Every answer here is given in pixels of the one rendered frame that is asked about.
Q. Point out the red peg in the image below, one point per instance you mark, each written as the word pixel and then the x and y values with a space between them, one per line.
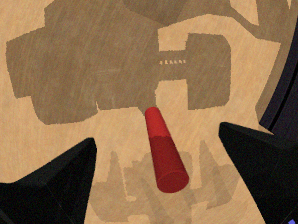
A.
pixel 171 176

